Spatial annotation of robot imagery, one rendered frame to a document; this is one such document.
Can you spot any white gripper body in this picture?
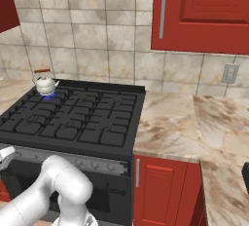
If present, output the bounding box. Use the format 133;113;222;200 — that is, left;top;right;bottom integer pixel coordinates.
0;145;17;171

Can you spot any blue burner flame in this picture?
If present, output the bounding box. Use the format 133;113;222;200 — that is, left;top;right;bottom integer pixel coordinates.
41;92;58;101

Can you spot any black gas stove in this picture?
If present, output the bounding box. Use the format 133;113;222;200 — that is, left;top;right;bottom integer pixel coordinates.
0;79;147;226

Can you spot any red base cupboard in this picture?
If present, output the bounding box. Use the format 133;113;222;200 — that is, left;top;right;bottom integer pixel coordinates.
0;178;12;204

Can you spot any black oven door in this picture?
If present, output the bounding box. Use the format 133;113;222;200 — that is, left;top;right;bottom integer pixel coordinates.
5;165;132;226

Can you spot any red base cupboard door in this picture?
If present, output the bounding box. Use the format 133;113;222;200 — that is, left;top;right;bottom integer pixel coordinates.
132;154;190;226

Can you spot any red base cupboard panel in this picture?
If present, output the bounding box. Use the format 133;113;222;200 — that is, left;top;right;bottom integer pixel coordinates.
174;161;208;226

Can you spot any black object at worktop edge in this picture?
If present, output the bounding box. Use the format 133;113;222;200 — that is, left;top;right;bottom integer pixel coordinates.
240;162;249;186

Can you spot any white kettle with brown handle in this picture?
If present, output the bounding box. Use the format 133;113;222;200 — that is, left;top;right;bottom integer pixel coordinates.
31;68;61;96

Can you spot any black oven door handle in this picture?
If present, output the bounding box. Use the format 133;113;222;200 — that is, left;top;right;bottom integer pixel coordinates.
96;185;127;196

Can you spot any grey base cupboard handle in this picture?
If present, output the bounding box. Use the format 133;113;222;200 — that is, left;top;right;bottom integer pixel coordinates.
134;158;141;188

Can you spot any red wall cupboard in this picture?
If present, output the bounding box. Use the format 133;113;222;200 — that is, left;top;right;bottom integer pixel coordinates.
0;0;21;35

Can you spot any grey wall cupboard handle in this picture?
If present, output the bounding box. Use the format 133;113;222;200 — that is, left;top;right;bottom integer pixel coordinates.
158;0;168;40

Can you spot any grey wall socket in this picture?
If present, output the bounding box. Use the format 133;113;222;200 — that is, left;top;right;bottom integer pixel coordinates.
221;62;240;85

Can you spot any red wall cupboard door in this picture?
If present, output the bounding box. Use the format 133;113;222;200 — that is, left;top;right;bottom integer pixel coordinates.
150;0;249;56

